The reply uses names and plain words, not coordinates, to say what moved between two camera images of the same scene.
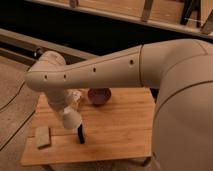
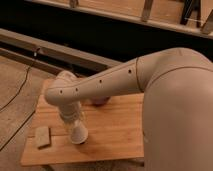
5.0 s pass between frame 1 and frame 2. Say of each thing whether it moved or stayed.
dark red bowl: stayed
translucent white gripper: moved
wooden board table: stayed
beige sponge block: stayed
